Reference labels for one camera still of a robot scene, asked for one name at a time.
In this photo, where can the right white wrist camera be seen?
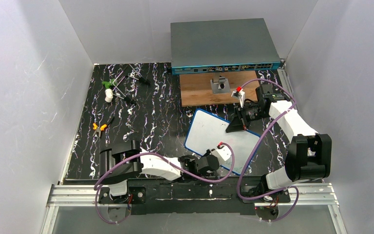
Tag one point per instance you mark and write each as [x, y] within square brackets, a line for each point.
[239, 94]

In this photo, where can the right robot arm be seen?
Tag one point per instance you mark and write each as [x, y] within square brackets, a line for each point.
[309, 153]

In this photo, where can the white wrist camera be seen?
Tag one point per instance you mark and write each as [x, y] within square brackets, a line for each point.
[222, 153]
[239, 94]

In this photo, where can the orange handled pliers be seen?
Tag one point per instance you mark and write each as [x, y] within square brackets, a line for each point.
[98, 129]

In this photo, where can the green plastic piece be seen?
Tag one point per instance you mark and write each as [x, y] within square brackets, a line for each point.
[108, 84]

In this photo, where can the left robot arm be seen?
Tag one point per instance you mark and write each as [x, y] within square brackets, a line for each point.
[123, 165]

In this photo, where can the grey metal bracket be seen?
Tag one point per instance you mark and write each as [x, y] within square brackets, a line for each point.
[219, 84]

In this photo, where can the grey network switch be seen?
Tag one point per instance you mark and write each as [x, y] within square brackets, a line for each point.
[222, 46]

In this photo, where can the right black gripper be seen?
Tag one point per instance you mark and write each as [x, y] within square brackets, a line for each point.
[241, 117]

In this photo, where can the aluminium frame rail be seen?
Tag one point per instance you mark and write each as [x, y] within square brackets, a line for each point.
[154, 197]

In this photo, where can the white plastic pipe piece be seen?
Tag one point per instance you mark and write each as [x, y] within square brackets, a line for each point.
[109, 95]

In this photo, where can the blue framed whiteboard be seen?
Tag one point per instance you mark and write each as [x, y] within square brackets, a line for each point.
[208, 130]

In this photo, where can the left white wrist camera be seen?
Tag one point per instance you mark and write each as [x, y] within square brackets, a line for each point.
[222, 153]

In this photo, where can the wooden board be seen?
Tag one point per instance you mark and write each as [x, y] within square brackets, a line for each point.
[196, 89]

